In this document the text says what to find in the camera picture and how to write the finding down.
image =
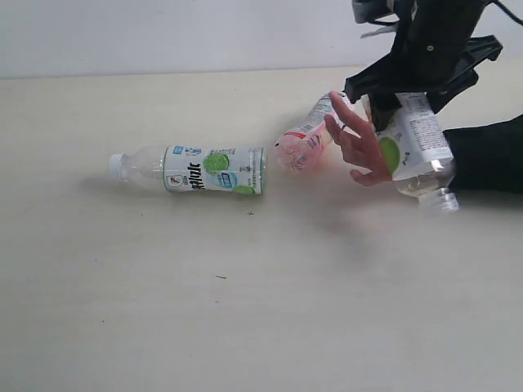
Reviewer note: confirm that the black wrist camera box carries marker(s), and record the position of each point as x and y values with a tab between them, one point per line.
367	11

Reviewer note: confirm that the black sleeved forearm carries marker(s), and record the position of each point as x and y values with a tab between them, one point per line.
487	158

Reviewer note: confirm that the pink peach drink bottle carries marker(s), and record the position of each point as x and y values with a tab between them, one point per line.
300	148

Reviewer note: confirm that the short white label bottle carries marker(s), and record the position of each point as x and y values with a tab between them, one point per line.
418	156

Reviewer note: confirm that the lime label clear bottle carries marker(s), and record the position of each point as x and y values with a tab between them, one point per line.
183	168

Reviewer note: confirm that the person's open hand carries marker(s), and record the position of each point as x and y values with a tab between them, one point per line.
358	143

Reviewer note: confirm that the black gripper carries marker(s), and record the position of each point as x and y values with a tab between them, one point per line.
433	52

